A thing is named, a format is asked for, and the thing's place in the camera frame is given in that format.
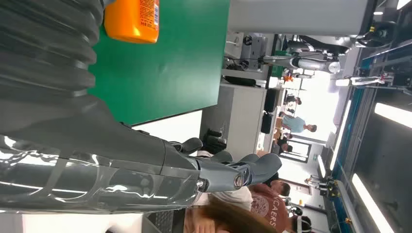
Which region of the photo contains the grey cabinet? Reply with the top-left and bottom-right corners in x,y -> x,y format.
199,83 -> 268,162

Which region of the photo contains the seated person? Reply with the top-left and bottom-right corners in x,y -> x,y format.
183,186 -> 278,233

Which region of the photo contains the person in red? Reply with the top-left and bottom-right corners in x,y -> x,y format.
249,180 -> 292,233

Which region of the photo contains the person in teal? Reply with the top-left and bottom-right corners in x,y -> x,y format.
279,112 -> 318,134

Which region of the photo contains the person with headset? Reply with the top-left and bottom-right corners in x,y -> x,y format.
290,215 -> 313,233

